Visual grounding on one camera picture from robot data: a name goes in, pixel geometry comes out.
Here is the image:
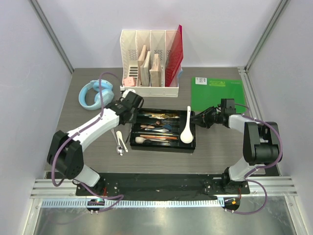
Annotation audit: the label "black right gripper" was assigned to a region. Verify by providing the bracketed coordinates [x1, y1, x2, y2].
[191, 106, 224, 129]

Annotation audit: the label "light blue headphones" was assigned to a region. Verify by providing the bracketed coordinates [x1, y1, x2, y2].
[78, 79, 114, 111]

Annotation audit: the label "small white ceramic spoon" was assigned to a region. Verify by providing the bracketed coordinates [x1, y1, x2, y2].
[135, 137, 152, 144]

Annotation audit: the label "copper round head spoon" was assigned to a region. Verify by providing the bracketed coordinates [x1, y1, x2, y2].
[149, 120, 161, 127]

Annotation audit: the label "blue plastic spoon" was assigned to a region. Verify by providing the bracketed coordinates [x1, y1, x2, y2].
[154, 124, 172, 131]

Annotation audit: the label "black cutlery tray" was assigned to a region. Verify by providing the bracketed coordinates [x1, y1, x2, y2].
[128, 107, 196, 153]

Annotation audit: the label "white plastic spoon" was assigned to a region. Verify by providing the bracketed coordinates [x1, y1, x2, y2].
[151, 129, 170, 133]

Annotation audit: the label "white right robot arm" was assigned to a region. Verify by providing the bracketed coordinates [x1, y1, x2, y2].
[190, 98, 283, 193]

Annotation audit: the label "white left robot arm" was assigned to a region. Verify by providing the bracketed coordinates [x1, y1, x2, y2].
[47, 89, 144, 195]

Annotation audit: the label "large white ceramic spoon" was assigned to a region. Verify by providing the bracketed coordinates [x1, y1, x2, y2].
[180, 106, 193, 144]

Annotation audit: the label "pink cube box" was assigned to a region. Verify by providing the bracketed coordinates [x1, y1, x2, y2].
[123, 76, 136, 87]

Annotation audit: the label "green cutting mat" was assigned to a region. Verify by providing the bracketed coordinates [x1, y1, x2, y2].
[191, 77, 247, 114]

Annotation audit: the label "orange chopstick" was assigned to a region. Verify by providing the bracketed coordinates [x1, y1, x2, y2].
[140, 135, 178, 140]

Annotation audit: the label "white chopstick in tray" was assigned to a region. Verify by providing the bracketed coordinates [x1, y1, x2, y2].
[144, 139, 169, 143]

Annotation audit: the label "wooden board right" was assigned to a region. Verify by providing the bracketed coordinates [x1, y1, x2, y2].
[149, 54, 161, 87]

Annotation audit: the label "wooden board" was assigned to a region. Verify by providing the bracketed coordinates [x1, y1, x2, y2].
[137, 45, 151, 87]
[149, 54, 161, 87]

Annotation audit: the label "mesh zipper pouch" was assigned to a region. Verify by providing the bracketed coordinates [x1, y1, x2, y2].
[177, 68, 183, 78]

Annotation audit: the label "wooden board left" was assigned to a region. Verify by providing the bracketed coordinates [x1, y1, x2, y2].
[137, 45, 151, 87]

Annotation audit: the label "white file organizer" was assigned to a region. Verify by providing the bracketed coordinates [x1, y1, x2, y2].
[120, 25, 183, 98]

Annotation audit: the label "magenta plastic folder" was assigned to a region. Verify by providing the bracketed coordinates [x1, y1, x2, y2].
[165, 24, 183, 87]

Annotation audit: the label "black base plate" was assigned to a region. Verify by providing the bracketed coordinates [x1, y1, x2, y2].
[91, 173, 250, 197]

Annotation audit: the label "white cable duct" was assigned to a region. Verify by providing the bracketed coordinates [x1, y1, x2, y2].
[41, 198, 224, 209]

